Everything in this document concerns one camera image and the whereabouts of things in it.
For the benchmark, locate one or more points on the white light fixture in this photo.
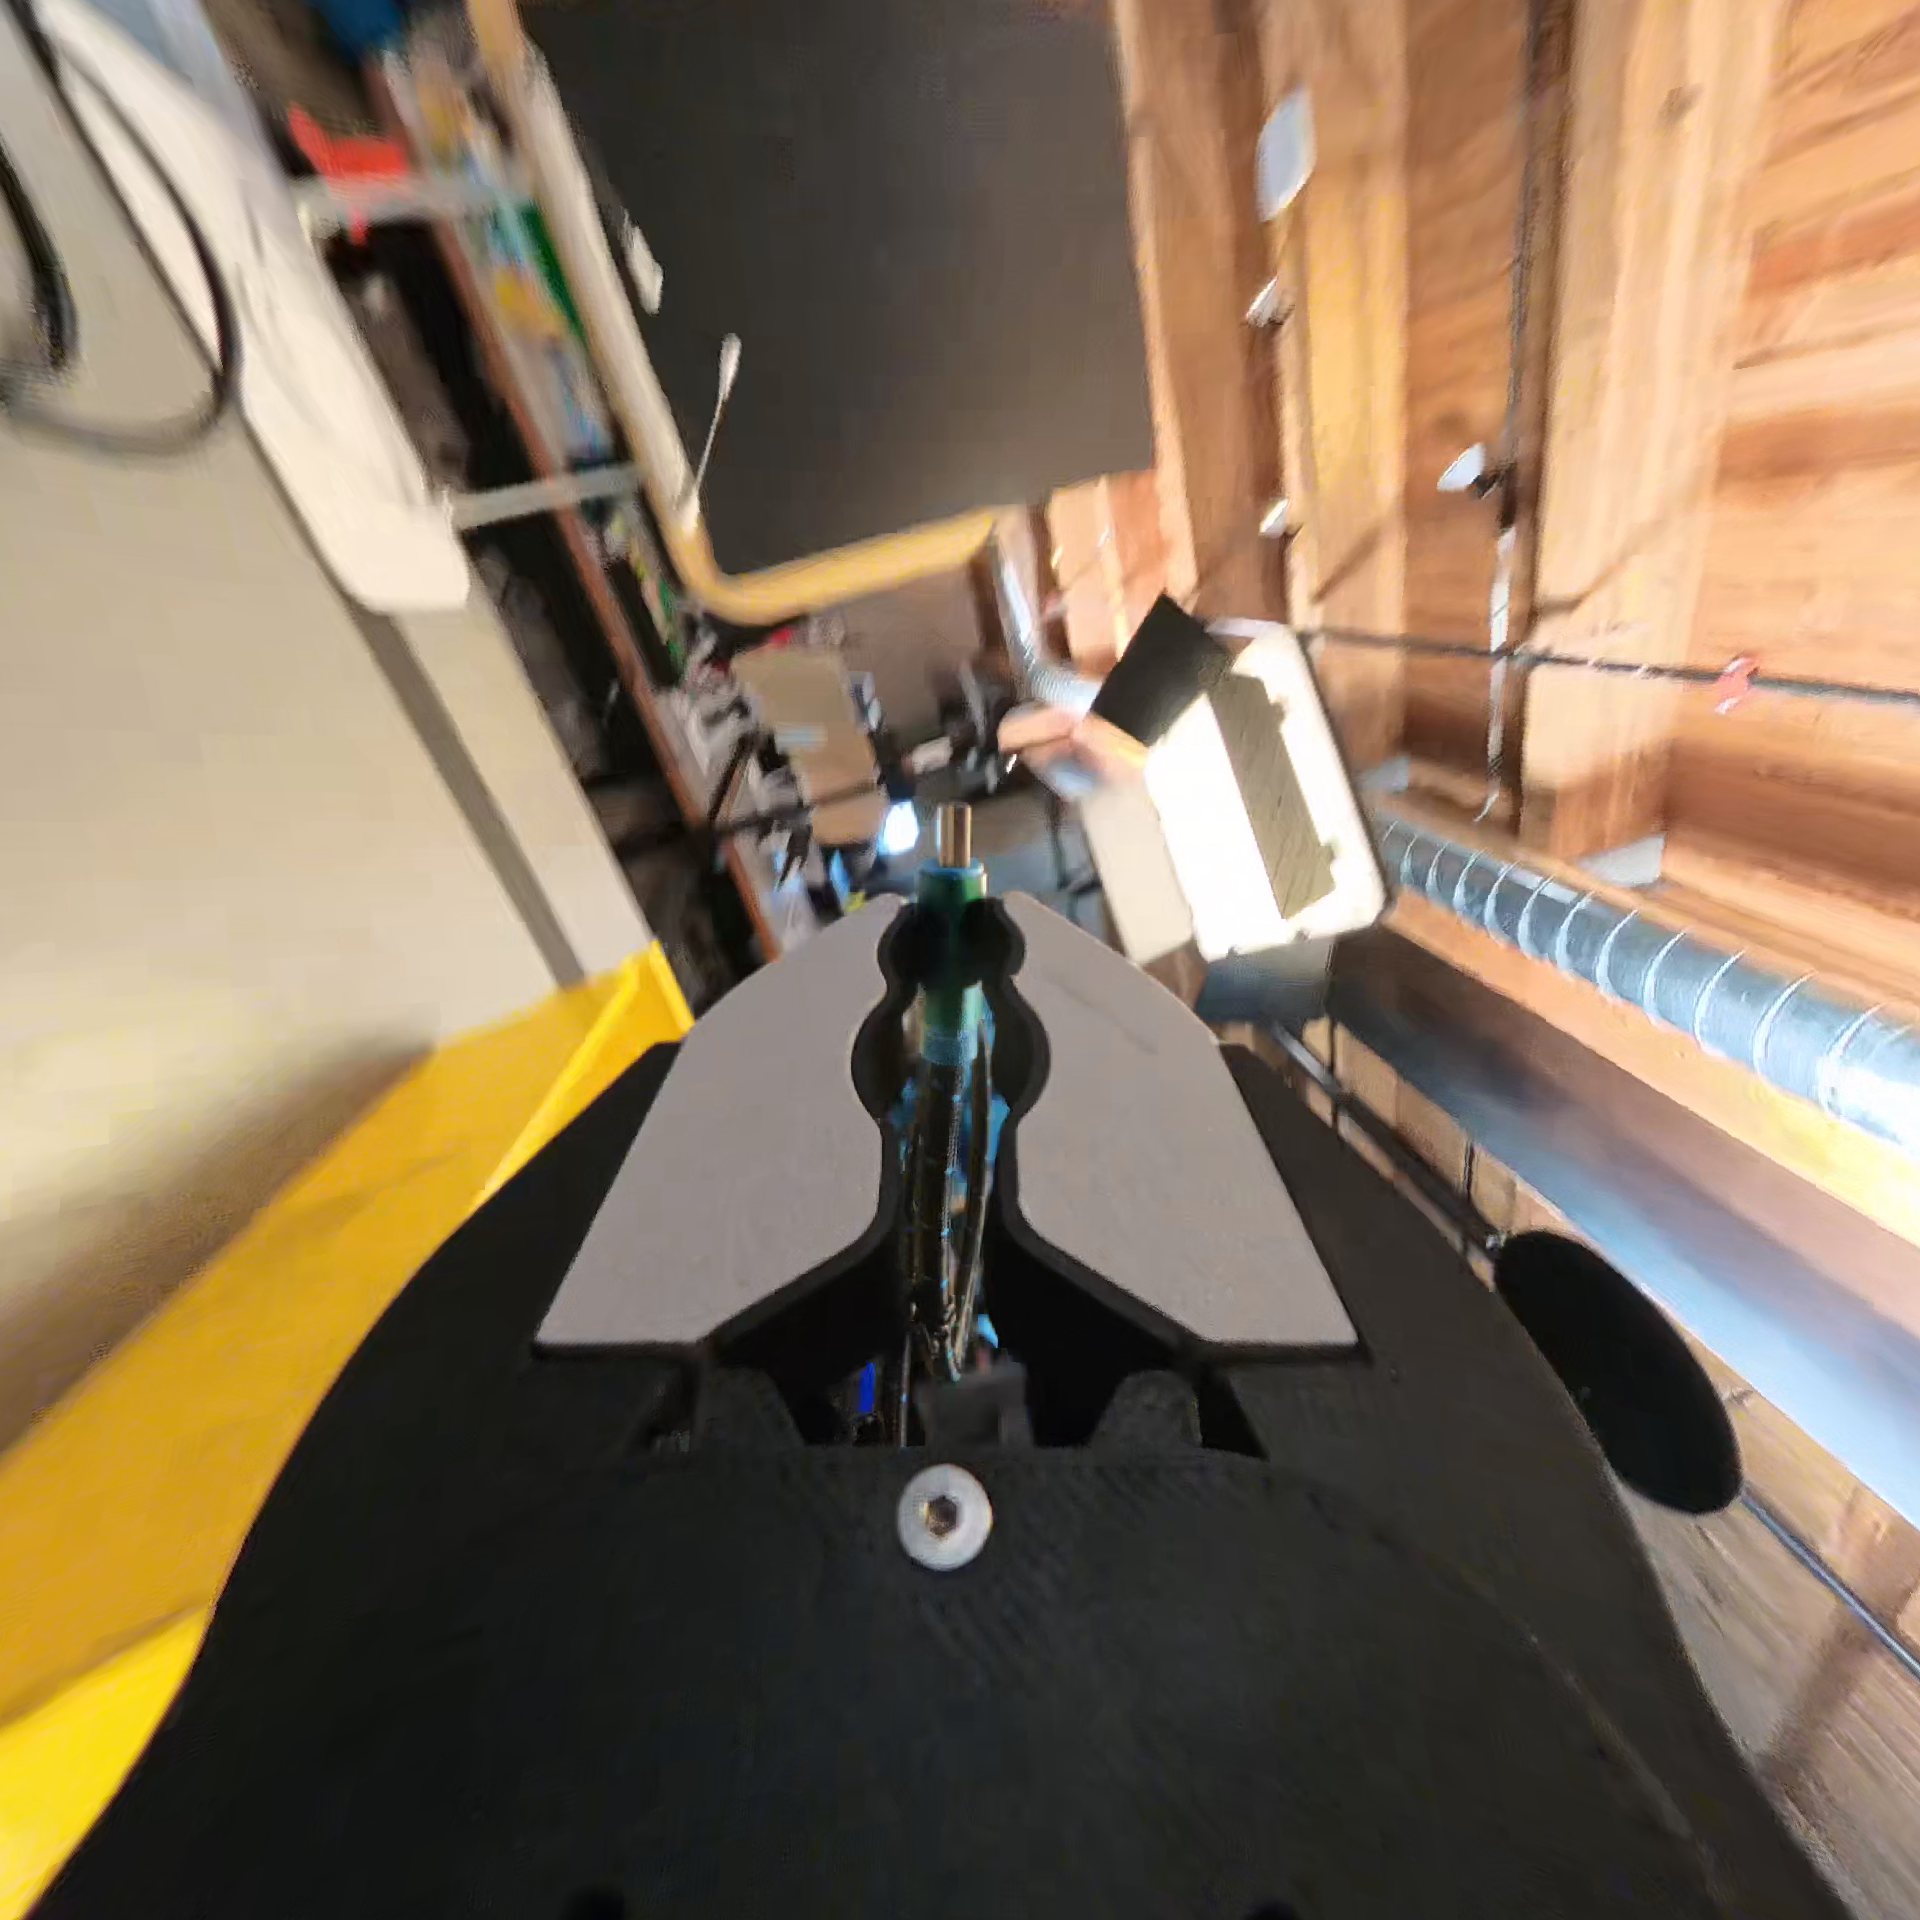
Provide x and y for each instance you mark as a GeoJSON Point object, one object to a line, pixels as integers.
{"type": "Point", "coordinates": [1260, 810]}

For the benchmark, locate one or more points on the black panel yellow edge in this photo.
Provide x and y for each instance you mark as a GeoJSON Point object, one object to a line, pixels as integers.
{"type": "Point", "coordinates": [869, 271]}

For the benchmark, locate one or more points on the wooden background shelf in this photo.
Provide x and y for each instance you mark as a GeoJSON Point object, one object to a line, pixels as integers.
{"type": "Point", "coordinates": [510, 316]}

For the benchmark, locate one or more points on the silver duct pipe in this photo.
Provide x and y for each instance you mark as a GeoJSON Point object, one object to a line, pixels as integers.
{"type": "Point", "coordinates": [1652, 960]}

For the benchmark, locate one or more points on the yellow plastic bin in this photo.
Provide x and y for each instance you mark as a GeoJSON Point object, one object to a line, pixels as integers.
{"type": "Point", "coordinates": [301, 1276]}

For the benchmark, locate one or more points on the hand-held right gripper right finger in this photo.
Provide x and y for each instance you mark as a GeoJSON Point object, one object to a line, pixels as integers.
{"type": "Point", "coordinates": [1155, 1170]}

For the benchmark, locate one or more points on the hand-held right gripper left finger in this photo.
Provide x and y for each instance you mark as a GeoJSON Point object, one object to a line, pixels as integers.
{"type": "Point", "coordinates": [751, 1170]}

